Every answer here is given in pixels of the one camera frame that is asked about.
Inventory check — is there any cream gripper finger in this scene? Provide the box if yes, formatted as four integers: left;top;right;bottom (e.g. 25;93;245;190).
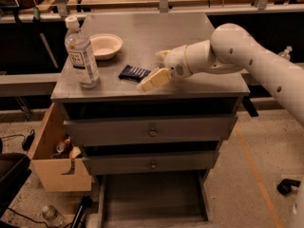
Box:
137;67;172;92
155;50;169;63

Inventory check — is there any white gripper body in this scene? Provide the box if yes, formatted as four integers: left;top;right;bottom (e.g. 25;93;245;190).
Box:
164;46;192;79

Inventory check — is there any dark blue rxbar wrapper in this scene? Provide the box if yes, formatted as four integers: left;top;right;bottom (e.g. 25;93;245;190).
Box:
119;65;150;83

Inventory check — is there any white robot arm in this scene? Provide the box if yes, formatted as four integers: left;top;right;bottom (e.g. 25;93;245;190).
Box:
138;23;304;125

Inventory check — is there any grey top drawer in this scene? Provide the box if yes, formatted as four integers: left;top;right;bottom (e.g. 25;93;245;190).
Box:
64;114;238;146

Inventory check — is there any grey three-drawer cabinet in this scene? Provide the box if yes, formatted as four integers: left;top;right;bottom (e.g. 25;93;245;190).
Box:
50;12;251;228

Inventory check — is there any grey middle drawer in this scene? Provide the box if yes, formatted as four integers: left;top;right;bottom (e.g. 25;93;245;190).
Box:
83;151;219;175

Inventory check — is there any grey open bottom drawer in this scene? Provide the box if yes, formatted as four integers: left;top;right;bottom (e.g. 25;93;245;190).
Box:
98;171;211;228

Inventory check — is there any white paper bowl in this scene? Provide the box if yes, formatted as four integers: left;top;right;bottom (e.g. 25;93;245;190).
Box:
90;34;123;60

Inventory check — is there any clear plastic water bottle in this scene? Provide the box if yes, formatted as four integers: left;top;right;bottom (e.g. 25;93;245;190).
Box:
65;15;100;88

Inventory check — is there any clear soap dispenser bottle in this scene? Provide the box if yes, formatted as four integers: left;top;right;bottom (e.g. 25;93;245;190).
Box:
278;46;293;61

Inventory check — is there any bottle inside wooden crate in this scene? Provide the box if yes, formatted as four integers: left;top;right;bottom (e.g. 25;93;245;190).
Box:
56;138;71;153

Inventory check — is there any wooden crate on floor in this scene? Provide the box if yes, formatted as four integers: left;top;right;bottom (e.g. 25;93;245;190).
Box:
28;104;92;192

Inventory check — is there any black chair caster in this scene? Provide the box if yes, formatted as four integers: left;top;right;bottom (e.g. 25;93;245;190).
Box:
276;179;301;196

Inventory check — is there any black bin at left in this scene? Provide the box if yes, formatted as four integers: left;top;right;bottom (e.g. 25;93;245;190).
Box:
0;153;31;218

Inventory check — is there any plastic bottle on floor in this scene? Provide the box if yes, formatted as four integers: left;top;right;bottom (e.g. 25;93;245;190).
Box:
42;205;65;228

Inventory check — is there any black power adapter with cable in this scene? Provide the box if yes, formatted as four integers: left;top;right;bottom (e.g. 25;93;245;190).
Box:
0;129;35;151

